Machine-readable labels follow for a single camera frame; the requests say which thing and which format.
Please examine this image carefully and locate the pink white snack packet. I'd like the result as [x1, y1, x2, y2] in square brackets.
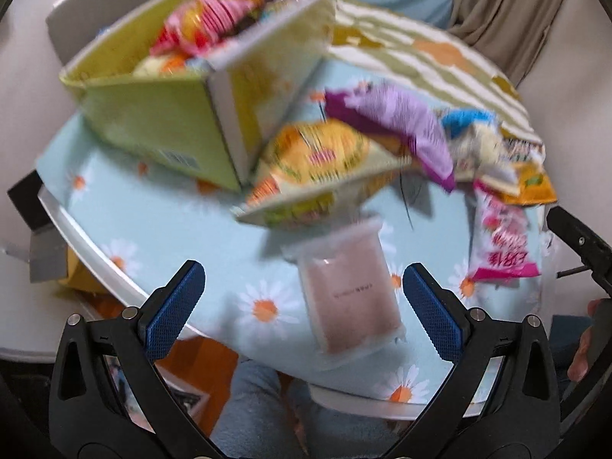
[466, 179, 543, 283]

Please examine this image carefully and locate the flower striped blanket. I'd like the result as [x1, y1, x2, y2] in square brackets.
[196, 0, 543, 146]

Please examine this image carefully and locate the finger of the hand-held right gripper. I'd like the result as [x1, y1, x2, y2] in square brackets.
[546, 207, 612, 297]

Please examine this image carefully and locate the orange snack packet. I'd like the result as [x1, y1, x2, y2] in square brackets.
[497, 160, 559, 206]

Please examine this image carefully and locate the beige curtain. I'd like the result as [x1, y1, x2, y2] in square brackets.
[447, 0, 575, 87]

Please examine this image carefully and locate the person's grey trouser leg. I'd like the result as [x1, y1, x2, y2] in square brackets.
[210, 358, 397, 459]

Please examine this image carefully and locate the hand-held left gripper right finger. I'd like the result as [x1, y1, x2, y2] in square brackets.
[386, 263, 561, 459]

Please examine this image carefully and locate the cream white snack packet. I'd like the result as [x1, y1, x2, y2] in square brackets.
[452, 127, 522, 194]

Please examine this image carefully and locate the dark grey board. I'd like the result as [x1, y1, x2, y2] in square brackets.
[7, 169, 70, 284]

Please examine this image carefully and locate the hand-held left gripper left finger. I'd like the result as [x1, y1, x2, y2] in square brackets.
[49, 260, 225, 459]

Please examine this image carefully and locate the pink translucent snack packet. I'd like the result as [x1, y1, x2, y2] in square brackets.
[282, 215, 407, 369]

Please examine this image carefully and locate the black white striped packet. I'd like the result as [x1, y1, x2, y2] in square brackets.
[500, 136, 546, 168]

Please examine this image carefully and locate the white round table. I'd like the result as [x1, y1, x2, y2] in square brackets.
[37, 184, 483, 422]

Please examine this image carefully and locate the yellow cardboard box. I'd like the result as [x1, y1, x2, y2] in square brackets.
[60, 249, 112, 298]

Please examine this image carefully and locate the grey padded headboard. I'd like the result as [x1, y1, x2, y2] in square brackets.
[45, 0, 103, 65]

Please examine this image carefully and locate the green cardboard box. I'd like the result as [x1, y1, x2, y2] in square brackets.
[58, 0, 341, 193]

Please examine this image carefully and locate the pink yellow striped packet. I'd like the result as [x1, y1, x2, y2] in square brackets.
[150, 0, 261, 55]

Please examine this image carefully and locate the yellow chip packet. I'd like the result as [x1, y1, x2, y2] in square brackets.
[232, 122, 417, 228]

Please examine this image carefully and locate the purple snack packet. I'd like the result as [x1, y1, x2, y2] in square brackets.
[324, 81, 457, 194]

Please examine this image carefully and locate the person's right hand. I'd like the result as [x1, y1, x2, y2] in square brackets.
[568, 299, 604, 383]

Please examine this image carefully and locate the black printed card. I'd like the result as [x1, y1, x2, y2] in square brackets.
[163, 386, 212, 418]

